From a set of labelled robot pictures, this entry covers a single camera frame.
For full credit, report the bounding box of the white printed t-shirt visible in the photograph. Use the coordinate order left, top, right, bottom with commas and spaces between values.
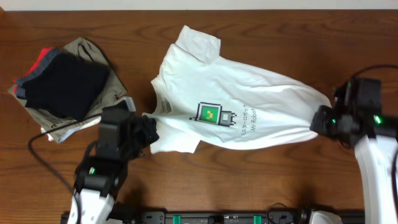
150, 26, 330, 153

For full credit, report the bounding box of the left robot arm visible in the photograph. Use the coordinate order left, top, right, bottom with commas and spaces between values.
67, 113, 159, 223

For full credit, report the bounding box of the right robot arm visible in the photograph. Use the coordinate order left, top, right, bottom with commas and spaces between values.
310, 105, 397, 223

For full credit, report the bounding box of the white folded garment bottom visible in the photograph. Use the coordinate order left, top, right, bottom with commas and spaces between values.
47, 117, 101, 143

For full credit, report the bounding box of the khaki folded garment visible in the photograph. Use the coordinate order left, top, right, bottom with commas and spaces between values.
25, 37, 127, 133

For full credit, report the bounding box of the red folded garment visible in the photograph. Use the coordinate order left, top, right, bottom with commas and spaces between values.
12, 47, 54, 94

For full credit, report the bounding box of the grey blue folded garment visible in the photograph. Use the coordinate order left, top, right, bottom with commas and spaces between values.
14, 48, 62, 100

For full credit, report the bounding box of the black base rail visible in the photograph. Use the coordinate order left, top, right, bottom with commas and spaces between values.
60, 208, 364, 224

